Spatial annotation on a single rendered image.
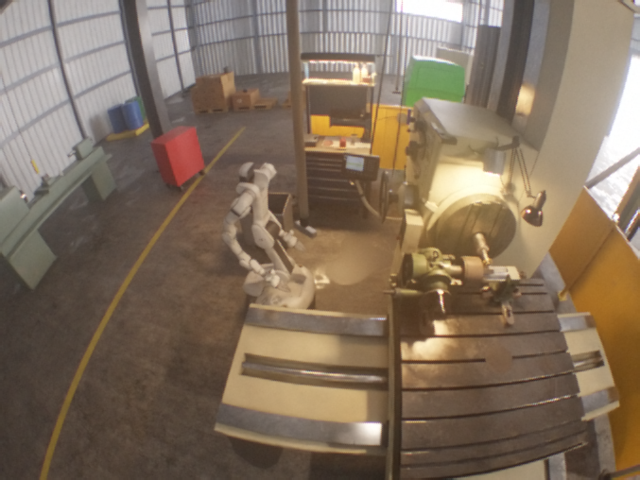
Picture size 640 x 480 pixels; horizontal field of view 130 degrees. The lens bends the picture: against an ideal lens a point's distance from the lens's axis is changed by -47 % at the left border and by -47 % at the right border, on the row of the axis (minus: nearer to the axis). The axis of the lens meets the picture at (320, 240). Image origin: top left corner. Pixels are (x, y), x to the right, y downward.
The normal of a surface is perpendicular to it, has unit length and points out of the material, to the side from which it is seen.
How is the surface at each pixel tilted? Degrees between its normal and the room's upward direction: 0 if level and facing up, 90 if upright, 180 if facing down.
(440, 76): 84
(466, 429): 0
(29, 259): 90
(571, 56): 90
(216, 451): 0
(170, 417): 0
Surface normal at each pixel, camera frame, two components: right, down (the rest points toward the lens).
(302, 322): -0.02, -0.73
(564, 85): -0.11, 0.69
